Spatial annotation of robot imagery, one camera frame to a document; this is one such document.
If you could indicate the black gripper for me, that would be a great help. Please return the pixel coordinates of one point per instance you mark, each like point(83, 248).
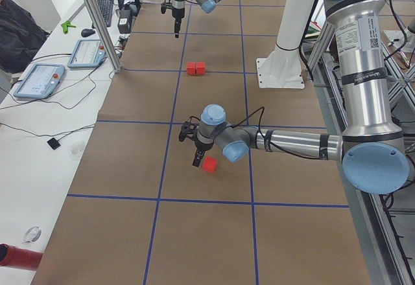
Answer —
point(201, 146)
point(177, 15)

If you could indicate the red block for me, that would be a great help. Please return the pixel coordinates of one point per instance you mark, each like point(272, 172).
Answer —
point(210, 164)
point(191, 68)
point(200, 68)

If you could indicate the black keyboard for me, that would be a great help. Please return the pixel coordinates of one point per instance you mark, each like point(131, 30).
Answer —
point(106, 9)

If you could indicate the black computer mouse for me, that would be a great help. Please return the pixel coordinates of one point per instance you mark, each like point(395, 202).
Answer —
point(86, 32)

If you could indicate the far teach pendant tablet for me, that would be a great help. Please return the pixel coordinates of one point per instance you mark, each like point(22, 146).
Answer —
point(87, 54)

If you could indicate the teach pendant tablet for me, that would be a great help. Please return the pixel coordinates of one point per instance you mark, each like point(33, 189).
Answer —
point(87, 54)
point(41, 81)

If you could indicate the green clamp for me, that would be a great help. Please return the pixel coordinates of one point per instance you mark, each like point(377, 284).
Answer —
point(66, 26)

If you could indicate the near teach pendant tablet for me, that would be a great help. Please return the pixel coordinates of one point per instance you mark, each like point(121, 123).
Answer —
point(41, 81)

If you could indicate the red cylinder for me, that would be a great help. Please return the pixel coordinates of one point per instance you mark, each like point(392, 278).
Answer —
point(18, 258)

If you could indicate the aluminium frame post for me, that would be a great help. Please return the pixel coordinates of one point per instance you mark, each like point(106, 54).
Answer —
point(100, 26)

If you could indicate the white pedestal column base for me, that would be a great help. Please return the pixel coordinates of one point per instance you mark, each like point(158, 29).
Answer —
point(282, 68)

